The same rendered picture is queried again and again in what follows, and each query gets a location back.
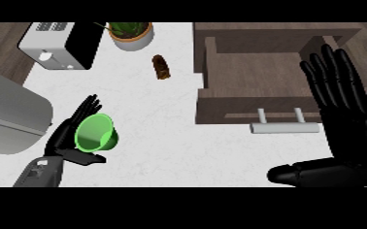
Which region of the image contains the wooden cabinet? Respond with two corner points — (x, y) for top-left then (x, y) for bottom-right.
(193, 21), (367, 79)

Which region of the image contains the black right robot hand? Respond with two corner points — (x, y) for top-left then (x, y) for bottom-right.
(266, 44), (367, 188)

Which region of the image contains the white and black toaster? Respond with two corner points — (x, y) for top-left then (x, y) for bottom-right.
(18, 21), (109, 71)

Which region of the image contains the brown bread loaf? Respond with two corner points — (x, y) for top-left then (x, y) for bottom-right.
(152, 54), (172, 81)

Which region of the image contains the grey rounded appliance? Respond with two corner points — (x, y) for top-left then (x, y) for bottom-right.
(0, 75), (55, 155)

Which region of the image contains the green cup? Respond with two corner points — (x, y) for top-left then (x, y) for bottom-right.
(73, 113), (121, 153)

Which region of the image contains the potted plant in white pot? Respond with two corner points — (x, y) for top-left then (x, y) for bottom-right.
(94, 21), (158, 52)

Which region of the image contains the open wooden drawer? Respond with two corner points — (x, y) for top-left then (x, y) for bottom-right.
(195, 36), (346, 125)

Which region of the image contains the white drawer handle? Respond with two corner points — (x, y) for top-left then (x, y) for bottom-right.
(251, 107), (322, 135)

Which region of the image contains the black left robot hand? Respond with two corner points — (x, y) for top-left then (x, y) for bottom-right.
(44, 93), (109, 167)

